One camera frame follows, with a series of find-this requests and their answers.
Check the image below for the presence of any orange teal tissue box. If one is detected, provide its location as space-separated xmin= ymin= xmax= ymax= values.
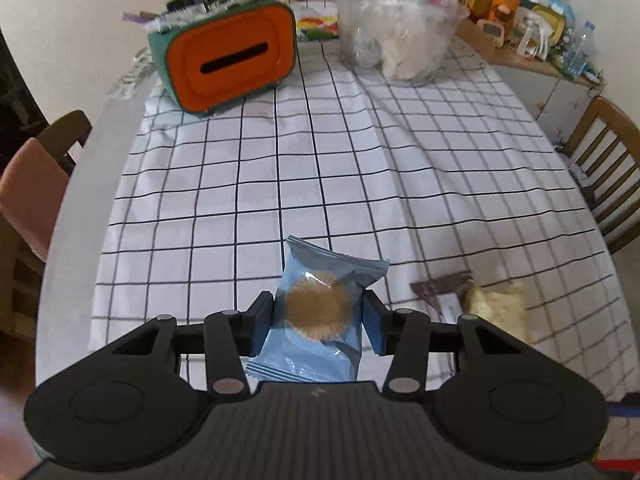
xmin=146 ymin=0 xmax=296 ymax=115

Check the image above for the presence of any clear plastic snack bag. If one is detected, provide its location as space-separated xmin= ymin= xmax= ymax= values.
xmin=336 ymin=0 xmax=469 ymax=81

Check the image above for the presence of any pink cloth on chair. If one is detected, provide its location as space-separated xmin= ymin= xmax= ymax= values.
xmin=1 ymin=138 xmax=70 ymax=261

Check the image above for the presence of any wooden chair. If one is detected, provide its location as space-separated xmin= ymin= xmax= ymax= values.
xmin=1 ymin=110 xmax=92 ymax=341
xmin=556 ymin=96 xmax=639 ymax=254

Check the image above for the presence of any cream crumpled snack wrapper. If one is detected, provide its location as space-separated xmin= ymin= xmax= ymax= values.
xmin=463 ymin=283 xmax=528 ymax=342

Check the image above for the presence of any clear water bottle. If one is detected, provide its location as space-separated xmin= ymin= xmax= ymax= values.
xmin=563 ymin=21 xmax=596 ymax=79

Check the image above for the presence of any white black grid tablecloth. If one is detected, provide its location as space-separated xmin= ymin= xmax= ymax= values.
xmin=89 ymin=41 xmax=639 ymax=400

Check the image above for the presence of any dark brown snack wrapper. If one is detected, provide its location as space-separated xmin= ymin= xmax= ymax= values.
xmin=410 ymin=271 xmax=475 ymax=324

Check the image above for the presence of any left wooden chair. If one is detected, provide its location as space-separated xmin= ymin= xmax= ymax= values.
xmin=1 ymin=110 xmax=92 ymax=341

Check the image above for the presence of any right wooden chair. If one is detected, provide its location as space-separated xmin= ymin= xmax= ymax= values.
xmin=556 ymin=96 xmax=639 ymax=254

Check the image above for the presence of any colourful snack packet behind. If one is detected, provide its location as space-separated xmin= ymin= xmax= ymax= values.
xmin=288 ymin=1 xmax=340 ymax=42

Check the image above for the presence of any white kitchen timer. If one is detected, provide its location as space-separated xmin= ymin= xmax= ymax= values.
xmin=476 ymin=20 xmax=506 ymax=49

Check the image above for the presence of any white side cabinet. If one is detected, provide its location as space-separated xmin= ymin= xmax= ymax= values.
xmin=494 ymin=64 xmax=602 ymax=144

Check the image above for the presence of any orange jar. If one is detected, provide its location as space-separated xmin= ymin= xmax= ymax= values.
xmin=488 ymin=0 xmax=520 ymax=37

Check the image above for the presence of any blue cookie snack packet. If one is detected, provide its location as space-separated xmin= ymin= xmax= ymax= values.
xmin=246 ymin=235 xmax=390 ymax=382

